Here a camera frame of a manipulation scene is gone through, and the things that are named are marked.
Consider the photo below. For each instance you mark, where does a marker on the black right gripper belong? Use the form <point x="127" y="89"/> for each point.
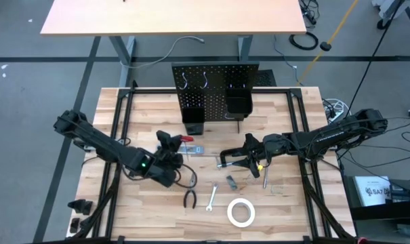
<point x="276" y="145"/>

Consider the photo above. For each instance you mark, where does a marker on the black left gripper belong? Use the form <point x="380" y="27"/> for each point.
<point x="164" y="171"/>

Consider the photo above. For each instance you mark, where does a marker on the black C-clamp silver screw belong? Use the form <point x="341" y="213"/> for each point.
<point x="222" y="157"/>

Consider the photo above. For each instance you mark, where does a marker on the grey torpedo level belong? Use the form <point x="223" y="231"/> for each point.
<point x="194" y="149"/>

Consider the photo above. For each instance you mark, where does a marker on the small black rectangular block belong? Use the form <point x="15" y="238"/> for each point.
<point x="231" y="182"/>

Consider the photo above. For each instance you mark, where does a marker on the slender silver metal tool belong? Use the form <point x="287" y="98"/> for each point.
<point x="265" y="179"/>

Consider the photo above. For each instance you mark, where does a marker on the silver combination wrench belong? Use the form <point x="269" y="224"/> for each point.
<point x="212" y="196"/>

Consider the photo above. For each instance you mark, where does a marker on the white tape roll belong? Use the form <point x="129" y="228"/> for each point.
<point x="229" y="213"/>

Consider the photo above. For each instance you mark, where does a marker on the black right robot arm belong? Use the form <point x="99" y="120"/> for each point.
<point x="337" y="133"/>

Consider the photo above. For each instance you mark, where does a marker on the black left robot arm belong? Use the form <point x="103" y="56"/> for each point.
<point x="99" y="142"/>

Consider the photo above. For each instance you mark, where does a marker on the silver double-prong peg hook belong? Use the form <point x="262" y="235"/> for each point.
<point x="229" y="118"/>

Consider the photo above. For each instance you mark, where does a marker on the tall narrow black bin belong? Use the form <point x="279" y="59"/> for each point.
<point x="193" y="117"/>

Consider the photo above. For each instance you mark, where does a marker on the wide black bin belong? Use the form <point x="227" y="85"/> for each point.
<point x="239" y="105"/>

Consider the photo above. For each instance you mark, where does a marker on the black perforated pegboard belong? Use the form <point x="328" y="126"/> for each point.
<point x="215" y="78"/>

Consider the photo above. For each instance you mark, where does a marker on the black perforated cabinet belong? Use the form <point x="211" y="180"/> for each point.
<point x="266" y="78"/>

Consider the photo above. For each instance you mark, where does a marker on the large black printed part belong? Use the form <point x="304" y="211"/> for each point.
<point x="80" y="206"/>

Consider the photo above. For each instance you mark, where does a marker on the light wooden desk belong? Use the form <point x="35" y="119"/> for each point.
<point x="174" y="17"/>

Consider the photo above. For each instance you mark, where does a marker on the small black printed part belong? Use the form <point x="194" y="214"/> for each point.
<point x="74" y="225"/>

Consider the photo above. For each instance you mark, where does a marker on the white printed manual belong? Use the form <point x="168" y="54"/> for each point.
<point x="372" y="191"/>

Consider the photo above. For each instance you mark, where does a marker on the black round weight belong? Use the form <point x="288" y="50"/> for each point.
<point x="325" y="46"/>

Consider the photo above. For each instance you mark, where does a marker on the black storage box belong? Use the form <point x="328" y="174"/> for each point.
<point x="377" y="217"/>

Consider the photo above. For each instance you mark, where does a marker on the black caster wheel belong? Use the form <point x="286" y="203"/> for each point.
<point x="382" y="24"/>

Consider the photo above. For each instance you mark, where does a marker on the white machine housing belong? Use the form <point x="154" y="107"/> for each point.
<point x="386" y="6"/>

